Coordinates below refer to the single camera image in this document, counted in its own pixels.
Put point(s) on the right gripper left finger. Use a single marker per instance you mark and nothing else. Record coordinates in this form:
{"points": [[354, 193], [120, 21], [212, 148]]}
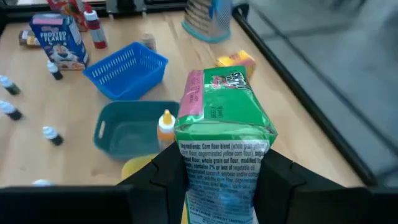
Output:
{"points": [[93, 205]]}

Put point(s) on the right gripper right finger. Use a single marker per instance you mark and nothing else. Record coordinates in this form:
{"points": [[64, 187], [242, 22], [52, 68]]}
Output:
{"points": [[326, 205]]}

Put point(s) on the small brown dropper bottle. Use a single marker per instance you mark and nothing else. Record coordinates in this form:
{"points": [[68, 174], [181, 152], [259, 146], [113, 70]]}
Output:
{"points": [[43, 183]]}

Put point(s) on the orange-yellow squeeze bottle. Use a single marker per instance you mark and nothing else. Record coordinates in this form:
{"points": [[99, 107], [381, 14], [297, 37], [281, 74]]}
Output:
{"points": [[166, 130]]}

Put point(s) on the green Apple Jacks cereal box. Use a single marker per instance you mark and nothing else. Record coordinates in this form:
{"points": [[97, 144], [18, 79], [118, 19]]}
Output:
{"points": [[224, 105]]}

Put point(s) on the yellow Corn Pops cereal box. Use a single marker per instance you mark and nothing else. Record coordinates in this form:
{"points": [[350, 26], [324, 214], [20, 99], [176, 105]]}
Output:
{"points": [[236, 60]]}

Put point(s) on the small blue dropper bottle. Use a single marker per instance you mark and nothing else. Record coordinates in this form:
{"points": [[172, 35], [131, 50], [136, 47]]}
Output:
{"points": [[56, 140]]}

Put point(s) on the small dark dropper bottle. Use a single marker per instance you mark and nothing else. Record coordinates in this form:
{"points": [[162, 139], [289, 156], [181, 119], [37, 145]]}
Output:
{"points": [[12, 89], [56, 74], [15, 115]]}

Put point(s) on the blue slotted plastic basket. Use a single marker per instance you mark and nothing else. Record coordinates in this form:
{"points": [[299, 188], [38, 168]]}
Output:
{"points": [[130, 84]]}

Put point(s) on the blue Frosted Flakes cereal box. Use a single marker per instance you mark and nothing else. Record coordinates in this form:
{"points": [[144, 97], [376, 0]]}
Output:
{"points": [[59, 40]]}

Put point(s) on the red squeeze bottle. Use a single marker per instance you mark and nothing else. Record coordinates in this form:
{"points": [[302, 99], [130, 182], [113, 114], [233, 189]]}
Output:
{"points": [[96, 31]]}

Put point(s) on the brown foil packet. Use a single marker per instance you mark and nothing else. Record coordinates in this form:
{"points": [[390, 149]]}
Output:
{"points": [[28, 39]]}

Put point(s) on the teal-rimmed metal box grater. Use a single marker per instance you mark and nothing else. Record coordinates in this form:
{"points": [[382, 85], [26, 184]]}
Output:
{"points": [[205, 18]]}

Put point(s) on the black aluminium table frame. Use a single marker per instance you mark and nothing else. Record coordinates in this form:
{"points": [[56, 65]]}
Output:
{"points": [[309, 102]]}

